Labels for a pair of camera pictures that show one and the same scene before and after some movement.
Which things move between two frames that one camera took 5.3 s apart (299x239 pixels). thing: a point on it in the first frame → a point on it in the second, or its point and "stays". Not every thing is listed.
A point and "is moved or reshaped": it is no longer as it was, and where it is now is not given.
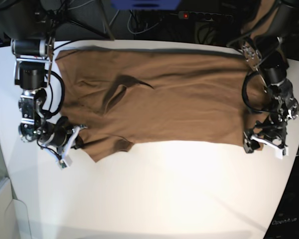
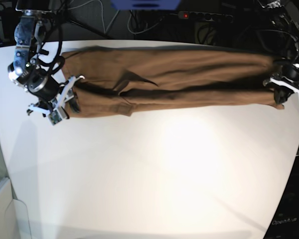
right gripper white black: [272, 132] → [292, 77]
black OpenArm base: [291, 220] stays
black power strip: [202, 16] stays
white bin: [9, 218] stays
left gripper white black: [59, 137] → [52, 95]
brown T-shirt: [118, 96] is moved or reshaped
